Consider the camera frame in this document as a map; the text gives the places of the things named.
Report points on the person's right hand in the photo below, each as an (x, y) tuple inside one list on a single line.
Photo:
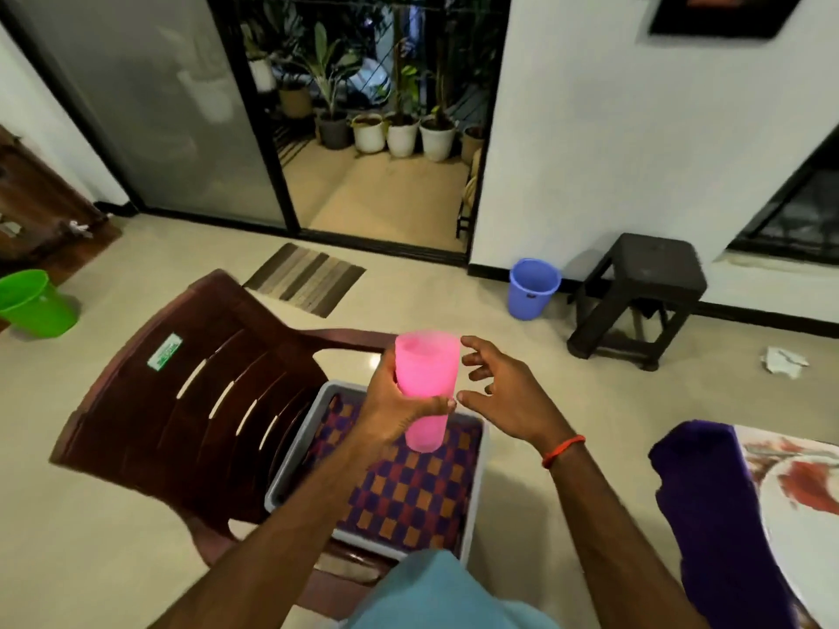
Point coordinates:
[(518, 393)]

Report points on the person's left hand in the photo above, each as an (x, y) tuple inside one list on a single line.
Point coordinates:
[(387, 415)]

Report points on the pink plastic cup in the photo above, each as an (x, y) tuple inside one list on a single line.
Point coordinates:
[(427, 367)]

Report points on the grey plastic tray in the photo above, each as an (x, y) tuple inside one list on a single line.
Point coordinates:
[(282, 478)]

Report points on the white floral plate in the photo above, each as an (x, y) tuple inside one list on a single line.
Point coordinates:
[(806, 543)]

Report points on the person's right forearm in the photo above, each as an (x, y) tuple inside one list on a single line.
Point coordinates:
[(623, 543)]

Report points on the person's left forearm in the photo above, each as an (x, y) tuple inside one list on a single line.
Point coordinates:
[(289, 550)]

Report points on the person's teal t-shirt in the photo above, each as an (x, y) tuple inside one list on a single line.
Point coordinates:
[(433, 596)]

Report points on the purple tablecloth table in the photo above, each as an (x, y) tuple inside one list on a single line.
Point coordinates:
[(702, 517)]

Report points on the red wrist thread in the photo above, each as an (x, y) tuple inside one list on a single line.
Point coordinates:
[(564, 449)]

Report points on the checkered purple orange cloth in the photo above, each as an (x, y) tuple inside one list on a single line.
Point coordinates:
[(420, 498)]

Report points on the blue plastic bucket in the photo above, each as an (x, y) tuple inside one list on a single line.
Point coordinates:
[(532, 292)]

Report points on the black stool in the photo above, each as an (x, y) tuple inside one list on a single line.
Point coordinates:
[(642, 262)]

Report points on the brown plastic chair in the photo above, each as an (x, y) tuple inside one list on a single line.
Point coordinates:
[(171, 399)]

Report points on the small white planter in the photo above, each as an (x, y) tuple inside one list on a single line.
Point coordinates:
[(403, 137), (370, 135), (438, 140)]

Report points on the crumpled white paper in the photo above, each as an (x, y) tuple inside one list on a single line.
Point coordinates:
[(785, 363)]

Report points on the dark planter pot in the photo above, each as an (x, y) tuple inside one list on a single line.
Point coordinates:
[(334, 132)]

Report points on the black metal grille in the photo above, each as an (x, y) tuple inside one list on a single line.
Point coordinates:
[(800, 216)]

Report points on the green plastic bucket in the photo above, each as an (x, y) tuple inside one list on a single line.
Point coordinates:
[(33, 308)]

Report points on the dark framed wall painting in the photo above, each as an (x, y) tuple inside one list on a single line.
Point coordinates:
[(728, 9)]

